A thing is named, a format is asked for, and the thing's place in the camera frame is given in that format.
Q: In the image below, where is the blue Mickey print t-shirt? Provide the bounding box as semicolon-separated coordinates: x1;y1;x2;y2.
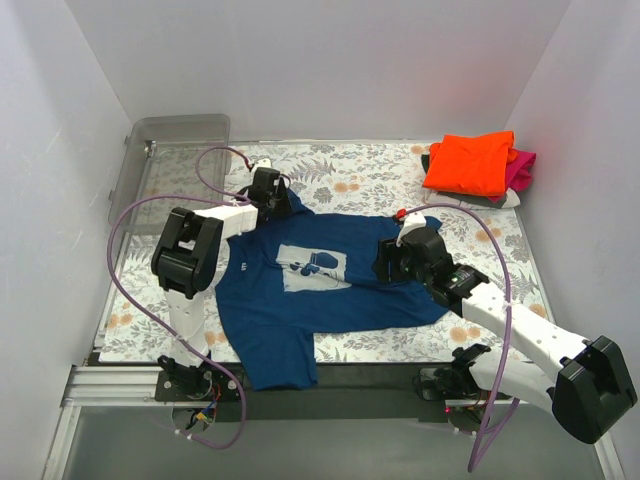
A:
215;195;446;391

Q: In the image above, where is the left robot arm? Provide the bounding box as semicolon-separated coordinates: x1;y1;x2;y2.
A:
151;166;292;400

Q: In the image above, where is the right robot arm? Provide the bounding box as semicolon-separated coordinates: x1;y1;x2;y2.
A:
373;227;638;444

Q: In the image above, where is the floral patterned table mat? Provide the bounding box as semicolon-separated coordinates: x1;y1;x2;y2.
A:
95;143;549;363

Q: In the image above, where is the clear plastic bin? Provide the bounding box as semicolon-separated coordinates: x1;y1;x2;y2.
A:
108;114;232;235

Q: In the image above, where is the orange folded t-shirt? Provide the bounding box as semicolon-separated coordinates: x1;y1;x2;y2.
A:
423;130;516;197

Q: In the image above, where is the pink folded t-shirt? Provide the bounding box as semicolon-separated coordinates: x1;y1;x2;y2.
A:
505;149;537;192

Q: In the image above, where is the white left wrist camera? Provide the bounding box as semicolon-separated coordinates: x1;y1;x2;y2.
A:
250;157;272;171

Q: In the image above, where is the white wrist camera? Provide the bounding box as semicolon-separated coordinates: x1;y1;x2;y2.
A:
250;157;272;171
395;210;427;238

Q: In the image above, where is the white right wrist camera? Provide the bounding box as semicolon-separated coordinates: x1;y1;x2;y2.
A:
395;210;427;238

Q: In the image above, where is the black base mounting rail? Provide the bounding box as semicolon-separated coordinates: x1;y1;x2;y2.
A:
149;360;501;424

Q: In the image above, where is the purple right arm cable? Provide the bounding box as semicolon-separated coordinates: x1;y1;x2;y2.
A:
414;202;521;472

